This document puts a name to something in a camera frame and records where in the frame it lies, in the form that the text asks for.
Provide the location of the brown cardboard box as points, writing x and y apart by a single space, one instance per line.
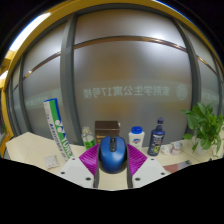
106 130

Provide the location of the clear bottle with green label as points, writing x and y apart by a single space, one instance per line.
88 140

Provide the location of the small crumpled white wrapper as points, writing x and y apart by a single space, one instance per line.
165 149

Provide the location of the blue and black computer mouse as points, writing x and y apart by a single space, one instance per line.
112 156

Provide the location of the white bottle with blue cap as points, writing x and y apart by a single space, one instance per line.
136 140

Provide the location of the small pink round jar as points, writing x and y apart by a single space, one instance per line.
176 148

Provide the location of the white green shuttlecock tube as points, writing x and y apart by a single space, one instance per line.
58 128

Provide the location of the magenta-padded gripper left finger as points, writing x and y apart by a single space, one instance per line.
87 160

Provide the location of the green potted plant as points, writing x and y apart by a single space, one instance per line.
203 128

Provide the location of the dark blue pump bottle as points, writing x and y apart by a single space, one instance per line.
156 140

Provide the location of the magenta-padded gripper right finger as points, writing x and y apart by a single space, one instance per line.
137 160

